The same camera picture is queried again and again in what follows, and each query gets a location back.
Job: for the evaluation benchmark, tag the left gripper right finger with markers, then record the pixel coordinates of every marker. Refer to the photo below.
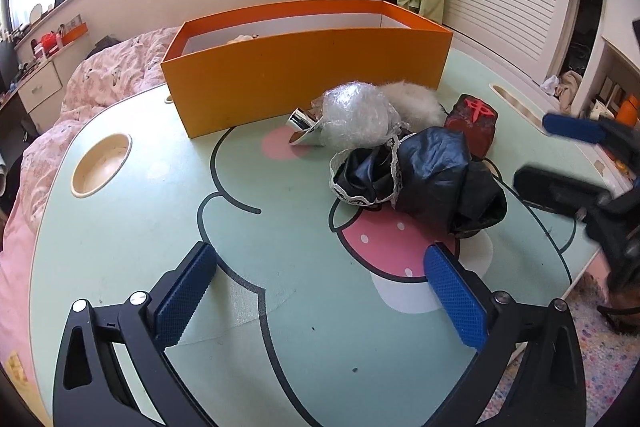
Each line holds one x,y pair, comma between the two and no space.
549,388

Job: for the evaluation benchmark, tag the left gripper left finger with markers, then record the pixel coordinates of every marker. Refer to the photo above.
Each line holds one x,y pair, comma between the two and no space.
90,388

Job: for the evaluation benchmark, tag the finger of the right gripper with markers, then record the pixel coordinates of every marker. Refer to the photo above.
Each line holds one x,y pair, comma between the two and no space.
560,194
579,129

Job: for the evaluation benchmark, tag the dark red pouch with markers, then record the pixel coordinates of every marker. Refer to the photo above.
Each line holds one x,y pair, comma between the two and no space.
476,120

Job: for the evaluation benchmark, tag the black lace-trimmed cloth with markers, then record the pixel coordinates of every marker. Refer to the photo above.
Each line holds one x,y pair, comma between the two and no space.
430,176

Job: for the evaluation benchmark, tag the white fluffy pompom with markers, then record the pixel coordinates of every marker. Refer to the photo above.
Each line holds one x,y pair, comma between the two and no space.
416,105

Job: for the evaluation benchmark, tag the clear plastic wrap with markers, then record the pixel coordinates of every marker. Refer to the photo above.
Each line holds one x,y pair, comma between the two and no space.
357,115

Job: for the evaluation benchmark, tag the small shiny metallic object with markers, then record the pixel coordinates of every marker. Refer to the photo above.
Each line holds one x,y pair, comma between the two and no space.
306,128

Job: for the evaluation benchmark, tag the orange cardboard box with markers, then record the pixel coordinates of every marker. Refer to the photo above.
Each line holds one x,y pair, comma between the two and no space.
305,47

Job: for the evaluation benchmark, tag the tan plush toy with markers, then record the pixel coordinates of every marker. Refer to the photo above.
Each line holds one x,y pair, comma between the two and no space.
243,38

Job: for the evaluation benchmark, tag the white slatted wardrobe door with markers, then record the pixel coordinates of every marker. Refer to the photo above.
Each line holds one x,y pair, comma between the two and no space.
532,35

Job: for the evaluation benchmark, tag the white drawer cabinet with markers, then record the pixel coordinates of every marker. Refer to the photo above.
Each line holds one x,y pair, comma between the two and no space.
43,91

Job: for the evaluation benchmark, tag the pink floral duvet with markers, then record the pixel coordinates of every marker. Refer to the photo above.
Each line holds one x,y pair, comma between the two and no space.
102,80

